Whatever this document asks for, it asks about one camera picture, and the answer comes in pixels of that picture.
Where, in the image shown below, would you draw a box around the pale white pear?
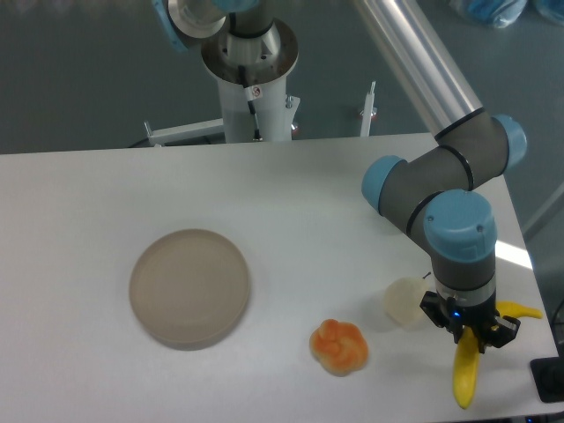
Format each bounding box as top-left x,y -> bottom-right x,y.
382,277 -> 429,328

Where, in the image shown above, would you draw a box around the clear plastic bag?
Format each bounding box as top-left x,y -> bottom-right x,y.
532,0 -> 564,27

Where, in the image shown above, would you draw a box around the orange twisted bread roll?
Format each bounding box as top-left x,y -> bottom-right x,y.
309,319 -> 369,376

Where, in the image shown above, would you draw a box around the black device at table edge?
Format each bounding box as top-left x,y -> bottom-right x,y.
530,357 -> 563,404

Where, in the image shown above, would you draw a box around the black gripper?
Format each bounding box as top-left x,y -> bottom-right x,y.
420,291 -> 521,354

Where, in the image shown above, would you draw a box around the yellow banana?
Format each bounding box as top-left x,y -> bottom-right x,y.
452,301 -> 543,410

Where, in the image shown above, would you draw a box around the blue plastic bag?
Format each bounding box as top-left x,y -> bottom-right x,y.
447,0 -> 528,29

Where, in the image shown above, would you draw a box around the white left base strut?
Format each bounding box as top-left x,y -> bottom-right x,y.
144,118 -> 224,146

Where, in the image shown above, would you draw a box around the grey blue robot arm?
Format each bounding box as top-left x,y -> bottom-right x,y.
152,1 -> 527,351

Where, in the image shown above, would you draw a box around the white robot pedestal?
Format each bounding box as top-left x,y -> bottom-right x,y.
201,19 -> 301,144

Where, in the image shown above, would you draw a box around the beige round plate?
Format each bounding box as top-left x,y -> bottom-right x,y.
129,229 -> 251,350

